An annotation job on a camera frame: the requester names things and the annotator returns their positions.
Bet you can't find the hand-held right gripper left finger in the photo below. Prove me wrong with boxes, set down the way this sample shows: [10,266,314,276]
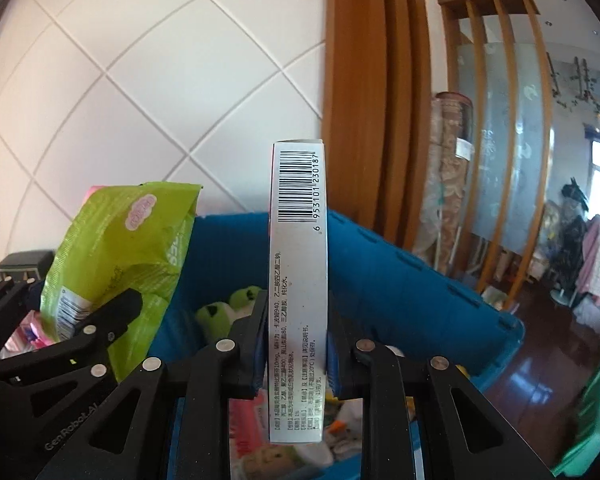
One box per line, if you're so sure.
[35,290,270,480]

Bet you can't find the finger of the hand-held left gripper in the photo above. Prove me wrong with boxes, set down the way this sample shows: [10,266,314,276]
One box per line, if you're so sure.
[0,275,46,361]
[0,289,145,480]

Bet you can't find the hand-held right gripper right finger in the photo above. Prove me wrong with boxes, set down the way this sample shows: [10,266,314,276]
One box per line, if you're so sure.
[326,292,556,480]

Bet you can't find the white barcode medicine box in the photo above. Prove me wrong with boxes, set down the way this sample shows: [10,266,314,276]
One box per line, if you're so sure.
[269,138,328,445]

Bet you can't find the blue plastic storage bin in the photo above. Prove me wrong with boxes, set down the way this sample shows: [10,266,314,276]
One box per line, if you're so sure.
[147,210,526,480]

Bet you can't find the green wet wipes packet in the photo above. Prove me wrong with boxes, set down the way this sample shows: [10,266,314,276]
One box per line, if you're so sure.
[39,181,203,382]

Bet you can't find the pink packet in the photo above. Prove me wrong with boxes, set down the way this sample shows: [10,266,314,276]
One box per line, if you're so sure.
[2,310,56,351]

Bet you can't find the dark box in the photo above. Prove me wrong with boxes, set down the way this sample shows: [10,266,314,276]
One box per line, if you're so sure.
[0,250,56,283]

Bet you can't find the green frog plush toy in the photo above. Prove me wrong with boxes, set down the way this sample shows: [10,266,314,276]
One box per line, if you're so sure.
[196,286,263,343]

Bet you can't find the white yellow plush toy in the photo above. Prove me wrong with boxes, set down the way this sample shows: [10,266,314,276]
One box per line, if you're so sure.
[330,395,363,441]

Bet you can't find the pink box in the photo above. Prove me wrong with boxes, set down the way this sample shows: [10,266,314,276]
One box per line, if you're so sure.
[229,397,271,446]

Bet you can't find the grey patterned rolled carpet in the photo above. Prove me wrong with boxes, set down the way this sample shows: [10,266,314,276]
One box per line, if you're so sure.
[412,97,443,261]

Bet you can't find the brown patterned rolled carpet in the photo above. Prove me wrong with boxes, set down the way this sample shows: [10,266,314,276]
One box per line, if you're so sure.
[435,91,473,277]

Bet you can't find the wooden pillar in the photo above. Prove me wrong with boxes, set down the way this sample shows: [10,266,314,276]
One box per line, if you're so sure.
[321,0,433,256]

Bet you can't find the black hanging clothes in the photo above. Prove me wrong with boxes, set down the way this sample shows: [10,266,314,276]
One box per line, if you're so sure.
[545,177,588,281]

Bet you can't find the green cloth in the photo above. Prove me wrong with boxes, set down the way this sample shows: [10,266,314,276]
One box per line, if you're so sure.
[552,342,600,478]

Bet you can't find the wooden frosted glass partition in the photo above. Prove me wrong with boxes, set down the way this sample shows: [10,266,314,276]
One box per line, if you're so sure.
[440,0,553,311]

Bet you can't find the branch wall decal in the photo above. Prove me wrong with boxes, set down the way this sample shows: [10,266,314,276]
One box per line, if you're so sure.
[547,52,600,116]

